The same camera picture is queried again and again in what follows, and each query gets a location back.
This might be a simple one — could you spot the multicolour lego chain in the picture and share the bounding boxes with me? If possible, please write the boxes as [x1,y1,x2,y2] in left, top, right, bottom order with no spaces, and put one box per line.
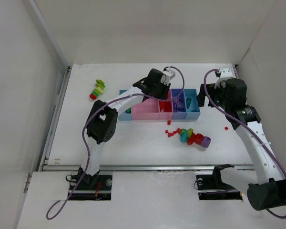
[179,127,211,149]

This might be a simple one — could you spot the green yellow red lego stack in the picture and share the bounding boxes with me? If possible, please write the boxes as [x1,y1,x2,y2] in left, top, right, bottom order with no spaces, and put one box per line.
[89,79,105,100]

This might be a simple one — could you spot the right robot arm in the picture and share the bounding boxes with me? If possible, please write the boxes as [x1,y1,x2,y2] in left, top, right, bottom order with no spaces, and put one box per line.
[197,77,286,218]

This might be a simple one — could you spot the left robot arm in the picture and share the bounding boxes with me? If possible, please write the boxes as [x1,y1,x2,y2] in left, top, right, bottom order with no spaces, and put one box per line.
[78,67,175,188]

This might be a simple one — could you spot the teal legos in bin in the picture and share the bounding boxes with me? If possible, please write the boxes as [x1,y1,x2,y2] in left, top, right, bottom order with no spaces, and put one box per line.
[185,96,195,112]

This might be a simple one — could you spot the red legos in bin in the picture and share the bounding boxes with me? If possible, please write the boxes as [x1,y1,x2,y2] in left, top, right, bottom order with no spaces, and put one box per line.
[159,102,173,113]

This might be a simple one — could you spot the purple legos in bin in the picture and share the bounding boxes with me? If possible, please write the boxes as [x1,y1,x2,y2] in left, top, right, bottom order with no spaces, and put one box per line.
[173,97,186,113]

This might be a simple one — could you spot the large pink bin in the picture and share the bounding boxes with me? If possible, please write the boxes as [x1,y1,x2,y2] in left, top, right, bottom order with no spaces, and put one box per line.
[132,99,159,120]

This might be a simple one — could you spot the purple blue bin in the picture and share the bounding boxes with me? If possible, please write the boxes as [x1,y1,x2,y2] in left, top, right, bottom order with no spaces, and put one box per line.
[171,88,187,120]

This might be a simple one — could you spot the left light blue bin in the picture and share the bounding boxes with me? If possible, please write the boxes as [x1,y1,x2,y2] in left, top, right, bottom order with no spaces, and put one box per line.
[118,89,133,121]

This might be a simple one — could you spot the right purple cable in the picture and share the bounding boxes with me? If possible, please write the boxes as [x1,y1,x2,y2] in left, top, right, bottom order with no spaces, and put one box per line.
[203,68,286,219]

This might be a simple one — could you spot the purple cable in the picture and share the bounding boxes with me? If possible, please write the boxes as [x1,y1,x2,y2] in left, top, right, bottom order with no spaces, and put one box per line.
[203,68,286,219]
[45,65,187,220]

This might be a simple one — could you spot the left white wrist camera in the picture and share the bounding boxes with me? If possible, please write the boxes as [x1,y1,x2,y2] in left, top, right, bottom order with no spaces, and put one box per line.
[160,69,176,85]

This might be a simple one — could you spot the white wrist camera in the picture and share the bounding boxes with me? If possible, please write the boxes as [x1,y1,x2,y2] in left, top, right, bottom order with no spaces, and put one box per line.
[160,69,176,85]
[214,68,234,89]

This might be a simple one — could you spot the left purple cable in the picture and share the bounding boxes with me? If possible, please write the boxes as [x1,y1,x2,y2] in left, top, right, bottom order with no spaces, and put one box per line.
[45,65,187,220]

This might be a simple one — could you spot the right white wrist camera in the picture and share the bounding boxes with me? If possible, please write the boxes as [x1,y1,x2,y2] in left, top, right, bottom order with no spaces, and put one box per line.
[214,68,234,89]

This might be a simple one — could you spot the aluminium rail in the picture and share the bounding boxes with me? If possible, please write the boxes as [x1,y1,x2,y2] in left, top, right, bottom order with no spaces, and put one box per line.
[41,164,255,173]

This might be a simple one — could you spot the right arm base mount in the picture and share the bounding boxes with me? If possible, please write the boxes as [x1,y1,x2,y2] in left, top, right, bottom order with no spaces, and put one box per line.
[194,164,243,201]

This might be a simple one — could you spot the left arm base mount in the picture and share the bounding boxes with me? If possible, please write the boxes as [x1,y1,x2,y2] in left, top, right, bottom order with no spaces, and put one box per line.
[66,174,113,201]

